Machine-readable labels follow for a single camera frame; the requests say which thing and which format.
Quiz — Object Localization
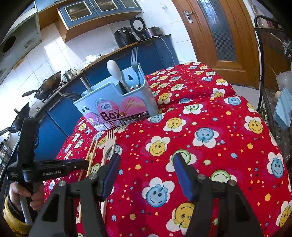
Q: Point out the steel fork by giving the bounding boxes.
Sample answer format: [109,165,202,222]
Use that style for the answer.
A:
[130,47,143,89]

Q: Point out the red smiley flower tablecloth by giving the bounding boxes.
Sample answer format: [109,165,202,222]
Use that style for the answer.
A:
[43,61,292,237]

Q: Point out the rice cooker with open lid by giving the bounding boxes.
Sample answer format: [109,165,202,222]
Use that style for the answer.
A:
[130,17,163,42]

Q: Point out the cream plastic fork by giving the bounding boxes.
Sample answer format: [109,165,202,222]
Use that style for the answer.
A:
[99,129,117,220]

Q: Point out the range hood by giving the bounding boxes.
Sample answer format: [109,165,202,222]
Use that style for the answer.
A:
[0,5,43,78]

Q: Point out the blue kitchen base cabinet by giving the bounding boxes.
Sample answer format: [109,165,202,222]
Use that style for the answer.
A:
[0,34,179,174]

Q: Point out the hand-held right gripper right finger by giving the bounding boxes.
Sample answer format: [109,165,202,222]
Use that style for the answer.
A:
[173,152,265,237]

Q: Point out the blue wooden wall cabinet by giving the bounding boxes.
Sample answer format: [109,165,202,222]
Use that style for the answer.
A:
[38,0,146,42]

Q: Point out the person's left forearm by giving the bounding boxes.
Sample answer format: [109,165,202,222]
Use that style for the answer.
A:
[2,196,31,236]

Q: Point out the steel kettle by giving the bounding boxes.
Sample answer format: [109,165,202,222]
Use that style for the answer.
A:
[63,68,78,81]

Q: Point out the black plastic utensil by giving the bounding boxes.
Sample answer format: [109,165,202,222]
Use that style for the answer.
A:
[57,91,82,101]

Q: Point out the white spoon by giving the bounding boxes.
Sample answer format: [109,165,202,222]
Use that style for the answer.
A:
[107,60,130,94]

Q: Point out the light blue utensil box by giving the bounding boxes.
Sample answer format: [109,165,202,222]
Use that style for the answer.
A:
[73,64,159,131]

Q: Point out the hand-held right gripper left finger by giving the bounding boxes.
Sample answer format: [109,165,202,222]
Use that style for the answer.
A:
[28,154,121,237]

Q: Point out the light blue plastic lid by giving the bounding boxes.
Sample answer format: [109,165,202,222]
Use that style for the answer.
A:
[272,88,292,130]

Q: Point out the brown wooden door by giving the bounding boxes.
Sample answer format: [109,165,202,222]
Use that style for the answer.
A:
[172,0,260,88]

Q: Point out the white power cable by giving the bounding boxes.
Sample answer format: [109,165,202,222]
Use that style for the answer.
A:
[158,36,180,65]

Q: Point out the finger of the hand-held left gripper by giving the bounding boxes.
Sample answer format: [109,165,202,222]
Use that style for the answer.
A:
[32,159,90,181]

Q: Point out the black metal rack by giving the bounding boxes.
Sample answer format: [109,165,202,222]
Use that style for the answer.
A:
[254,15,292,146]

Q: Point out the large dark wok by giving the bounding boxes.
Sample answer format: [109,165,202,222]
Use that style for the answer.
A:
[22,71,62,100]

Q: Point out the clear plastic bag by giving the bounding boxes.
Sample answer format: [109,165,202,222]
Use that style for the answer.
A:
[276,71,292,92]

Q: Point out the crumpled light cloth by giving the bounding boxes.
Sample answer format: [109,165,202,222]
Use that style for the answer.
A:
[85,54,103,66]

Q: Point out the wooden chopstick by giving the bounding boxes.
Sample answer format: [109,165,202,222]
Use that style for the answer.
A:
[78,140,99,225]
[78,140,95,183]

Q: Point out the small dark wok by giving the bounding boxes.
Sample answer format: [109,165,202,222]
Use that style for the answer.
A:
[9,102,30,134]

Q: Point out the person's left hand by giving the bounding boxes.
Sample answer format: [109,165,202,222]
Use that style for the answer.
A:
[9,181,45,211]

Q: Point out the black air fryer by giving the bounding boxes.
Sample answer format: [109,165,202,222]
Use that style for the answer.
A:
[114,27,135,49]

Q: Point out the gas stove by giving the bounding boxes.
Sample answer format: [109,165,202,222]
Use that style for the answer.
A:
[0,87,65,137]

